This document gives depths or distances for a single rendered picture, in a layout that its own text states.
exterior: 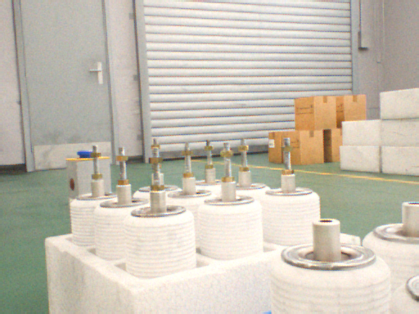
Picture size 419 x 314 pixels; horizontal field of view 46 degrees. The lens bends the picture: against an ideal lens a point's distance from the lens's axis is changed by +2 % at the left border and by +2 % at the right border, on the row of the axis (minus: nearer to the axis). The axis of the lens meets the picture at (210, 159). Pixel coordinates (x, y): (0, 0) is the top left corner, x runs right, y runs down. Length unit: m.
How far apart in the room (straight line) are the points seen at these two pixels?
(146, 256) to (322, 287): 0.32
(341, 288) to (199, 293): 0.29
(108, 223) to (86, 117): 5.00
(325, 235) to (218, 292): 0.28
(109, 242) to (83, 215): 0.12
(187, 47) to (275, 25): 1.29
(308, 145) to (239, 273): 3.79
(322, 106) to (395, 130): 1.22
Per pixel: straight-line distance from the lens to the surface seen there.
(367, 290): 0.40
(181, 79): 6.02
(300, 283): 0.39
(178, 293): 0.63
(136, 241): 0.65
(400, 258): 0.48
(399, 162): 3.42
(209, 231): 0.71
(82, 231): 0.87
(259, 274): 0.69
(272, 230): 0.78
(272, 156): 4.84
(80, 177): 1.03
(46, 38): 5.77
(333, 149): 4.59
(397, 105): 3.41
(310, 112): 4.51
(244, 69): 6.41
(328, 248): 0.41
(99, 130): 5.76
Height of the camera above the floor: 0.36
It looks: 4 degrees down
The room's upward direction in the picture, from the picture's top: 3 degrees counter-clockwise
